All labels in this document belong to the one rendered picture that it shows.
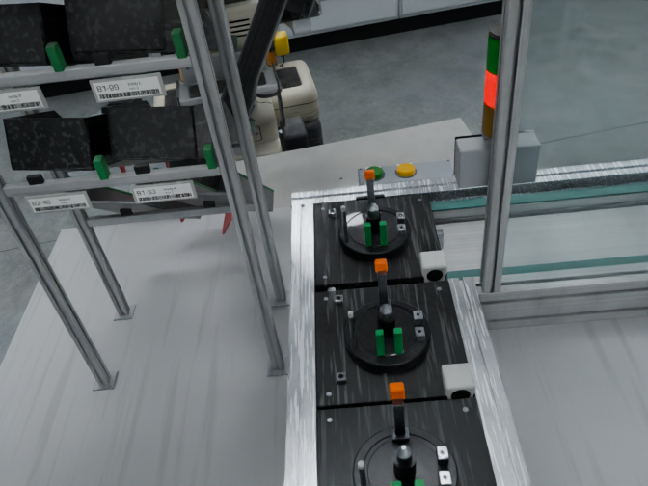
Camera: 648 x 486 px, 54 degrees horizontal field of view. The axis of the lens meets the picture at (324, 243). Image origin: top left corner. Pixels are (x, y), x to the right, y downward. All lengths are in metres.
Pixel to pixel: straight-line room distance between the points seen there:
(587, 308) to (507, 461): 0.38
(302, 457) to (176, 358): 0.39
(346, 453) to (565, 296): 0.50
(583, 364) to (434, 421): 0.34
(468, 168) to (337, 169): 0.67
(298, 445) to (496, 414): 0.30
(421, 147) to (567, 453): 0.88
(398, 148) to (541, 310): 0.66
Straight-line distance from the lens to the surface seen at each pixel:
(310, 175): 1.61
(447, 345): 1.05
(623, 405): 1.16
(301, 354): 1.07
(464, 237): 1.31
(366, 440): 0.95
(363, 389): 1.00
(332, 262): 1.19
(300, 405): 1.01
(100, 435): 1.20
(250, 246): 0.95
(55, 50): 0.83
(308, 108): 2.12
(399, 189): 1.37
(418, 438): 0.93
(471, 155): 0.98
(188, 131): 0.91
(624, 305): 1.26
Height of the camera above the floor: 1.79
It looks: 42 degrees down
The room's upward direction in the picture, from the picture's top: 8 degrees counter-clockwise
